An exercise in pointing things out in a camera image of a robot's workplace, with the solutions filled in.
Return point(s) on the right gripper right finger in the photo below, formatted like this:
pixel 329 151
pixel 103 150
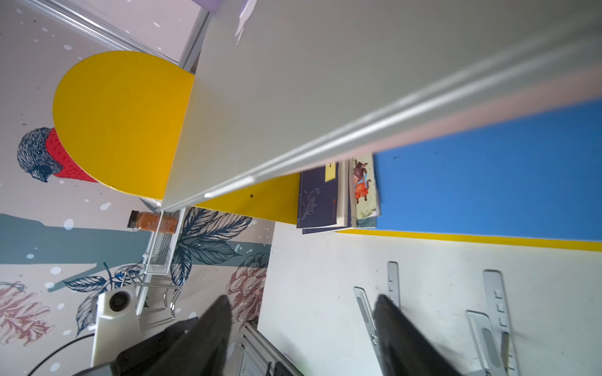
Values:
pixel 404 349

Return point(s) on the dark blue book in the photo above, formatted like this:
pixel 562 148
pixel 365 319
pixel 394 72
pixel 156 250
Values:
pixel 324 199

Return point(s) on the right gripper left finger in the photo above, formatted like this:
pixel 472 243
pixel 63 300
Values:
pixel 203 350

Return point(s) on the yellow shelf unit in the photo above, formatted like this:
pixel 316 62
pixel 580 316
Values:
pixel 495 146

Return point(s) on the silver laptop stand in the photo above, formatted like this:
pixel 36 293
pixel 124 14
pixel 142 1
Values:
pixel 474 335

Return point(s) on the white wire spice rack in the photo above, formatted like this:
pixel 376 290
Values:
pixel 153 274

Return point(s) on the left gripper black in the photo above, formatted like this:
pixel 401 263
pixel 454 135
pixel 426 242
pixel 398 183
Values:
pixel 139 358

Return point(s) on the illustrated thin book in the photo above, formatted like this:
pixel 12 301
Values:
pixel 364 192

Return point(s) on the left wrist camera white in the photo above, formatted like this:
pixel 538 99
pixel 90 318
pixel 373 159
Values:
pixel 118 326

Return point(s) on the orange spice jar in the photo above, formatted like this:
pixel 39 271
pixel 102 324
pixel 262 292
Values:
pixel 153 222

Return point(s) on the silver laptop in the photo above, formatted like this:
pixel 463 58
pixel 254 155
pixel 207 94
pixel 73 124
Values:
pixel 283 86

